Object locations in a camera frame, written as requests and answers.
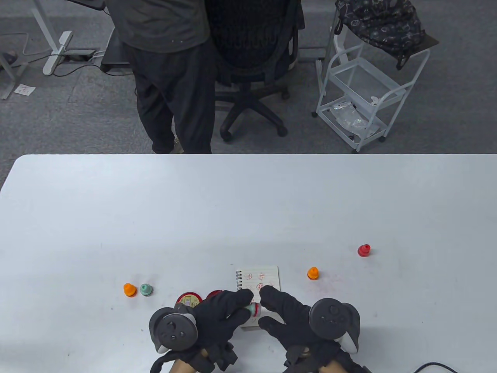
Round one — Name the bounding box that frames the person's left forearm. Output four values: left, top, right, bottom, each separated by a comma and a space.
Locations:
170, 358, 196, 373

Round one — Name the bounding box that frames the black mesh office chair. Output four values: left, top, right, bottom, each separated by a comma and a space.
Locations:
206, 0, 305, 142

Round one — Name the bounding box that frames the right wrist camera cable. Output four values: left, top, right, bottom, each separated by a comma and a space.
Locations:
415, 362, 462, 373

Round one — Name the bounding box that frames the white metal trolley cart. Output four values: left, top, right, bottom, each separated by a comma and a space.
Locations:
312, 6, 431, 153

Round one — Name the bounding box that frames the person's right hand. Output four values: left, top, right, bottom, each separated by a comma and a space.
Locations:
258, 285, 350, 364

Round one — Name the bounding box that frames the white T-shaped desk leg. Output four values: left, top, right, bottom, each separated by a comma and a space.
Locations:
32, 0, 73, 76

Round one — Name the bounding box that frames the black patterned bag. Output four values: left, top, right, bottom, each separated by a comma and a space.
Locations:
335, 0, 426, 70

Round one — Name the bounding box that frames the black white hand controller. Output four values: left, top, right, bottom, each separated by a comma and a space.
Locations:
149, 303, 198, 354
309, 298, 361, 354

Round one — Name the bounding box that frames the grey floor outlet cover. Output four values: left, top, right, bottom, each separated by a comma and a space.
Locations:
298, 47, 325, 61

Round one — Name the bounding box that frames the black white left hand controller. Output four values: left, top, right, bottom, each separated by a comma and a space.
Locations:
149, 303, 198, 354

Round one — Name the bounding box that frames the black white right hand controller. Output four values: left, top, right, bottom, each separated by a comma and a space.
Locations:
309, 298, 361, 354

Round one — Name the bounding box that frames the clear plastic bag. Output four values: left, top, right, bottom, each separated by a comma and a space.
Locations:
330, 99, 379, 134

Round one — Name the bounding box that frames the dark brown flat board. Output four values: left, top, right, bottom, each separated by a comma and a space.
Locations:
392, 31, 440, 59

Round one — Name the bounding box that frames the person's right forearm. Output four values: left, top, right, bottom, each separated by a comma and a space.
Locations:
318, 357, 350, 373

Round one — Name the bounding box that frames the grey desk leg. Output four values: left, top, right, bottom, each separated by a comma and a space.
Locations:
0, 58, 30, 101

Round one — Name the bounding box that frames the black computer stand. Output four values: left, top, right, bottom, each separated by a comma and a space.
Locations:
100, 27, 133, 74

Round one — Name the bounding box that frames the spiral lined notebook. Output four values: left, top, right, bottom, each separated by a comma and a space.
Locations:
235, 265, 281, 331

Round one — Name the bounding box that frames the person's left hand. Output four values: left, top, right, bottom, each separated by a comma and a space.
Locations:
181, 289, 255, 373

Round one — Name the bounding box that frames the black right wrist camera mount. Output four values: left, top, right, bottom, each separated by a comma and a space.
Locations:
283, 348, 373, 373

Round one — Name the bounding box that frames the black power strip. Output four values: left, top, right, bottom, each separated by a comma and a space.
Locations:
67, 48, 97, 61

